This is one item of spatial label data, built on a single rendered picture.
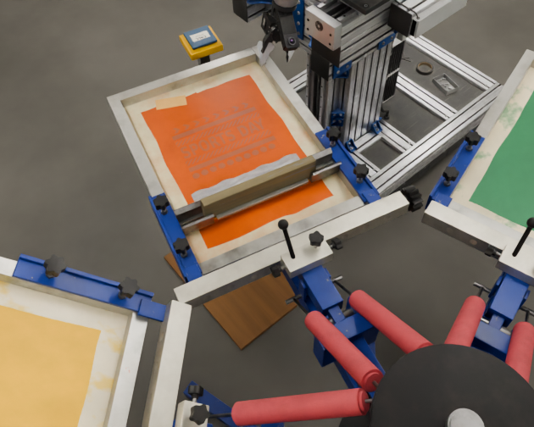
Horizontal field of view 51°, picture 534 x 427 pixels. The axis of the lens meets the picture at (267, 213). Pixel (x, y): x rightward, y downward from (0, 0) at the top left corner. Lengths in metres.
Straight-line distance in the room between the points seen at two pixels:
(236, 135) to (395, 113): 1.32
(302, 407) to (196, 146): 0.98
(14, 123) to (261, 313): 1.88
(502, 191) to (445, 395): 0.88
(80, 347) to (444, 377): 0.75
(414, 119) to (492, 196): 1.27
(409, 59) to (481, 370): 2.43
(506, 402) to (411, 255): 1.71
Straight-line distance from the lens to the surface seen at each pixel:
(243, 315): 2.53
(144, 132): 1.93
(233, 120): 1.91
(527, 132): 2.00
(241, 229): 1.64
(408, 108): 3.05
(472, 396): 1.09
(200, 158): 1.81
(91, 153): 3.25
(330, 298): 1.43
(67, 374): 1.29
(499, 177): 1.85
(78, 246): 2.90
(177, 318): 1.30
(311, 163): 1.65
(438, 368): 1.09
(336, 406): 1.13
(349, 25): 1.89
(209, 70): 2.05
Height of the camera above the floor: 2.32
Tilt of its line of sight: 56 degrees down
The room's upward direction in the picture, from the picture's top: 4 degrees counter-clockwise
